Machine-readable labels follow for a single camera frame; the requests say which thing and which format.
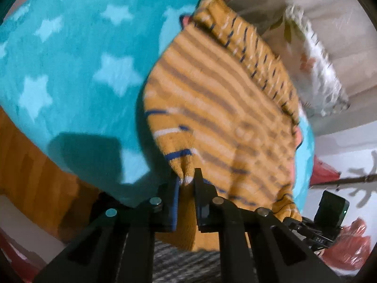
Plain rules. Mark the orange wooden bed frame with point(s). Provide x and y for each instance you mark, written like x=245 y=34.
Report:
x=32 y=177

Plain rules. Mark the beige bed sheet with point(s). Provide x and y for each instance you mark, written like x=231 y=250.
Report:
x=332 y=3

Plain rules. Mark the red plastic bag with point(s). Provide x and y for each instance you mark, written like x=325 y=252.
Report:
x=352 y=247

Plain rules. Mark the white floral pillow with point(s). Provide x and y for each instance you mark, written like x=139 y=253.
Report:
x=318 y=64

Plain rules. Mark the red cloth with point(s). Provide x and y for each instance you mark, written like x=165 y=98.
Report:
x=324 y=174

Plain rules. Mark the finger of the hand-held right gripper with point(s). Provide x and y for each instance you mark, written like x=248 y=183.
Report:
x=300 y=226

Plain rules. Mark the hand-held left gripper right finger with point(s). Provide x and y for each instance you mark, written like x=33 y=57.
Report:
x=206 y=209

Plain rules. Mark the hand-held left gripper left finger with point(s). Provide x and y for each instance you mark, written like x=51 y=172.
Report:
x=138 y=227

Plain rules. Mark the yellow striped knit sweater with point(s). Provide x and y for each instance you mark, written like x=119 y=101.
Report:
x=223 y=118

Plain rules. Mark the teal star print blanket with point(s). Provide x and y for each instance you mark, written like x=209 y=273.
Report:
x=76 y=88

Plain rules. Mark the grey striped rug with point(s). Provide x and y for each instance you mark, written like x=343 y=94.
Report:
x=182 y=265

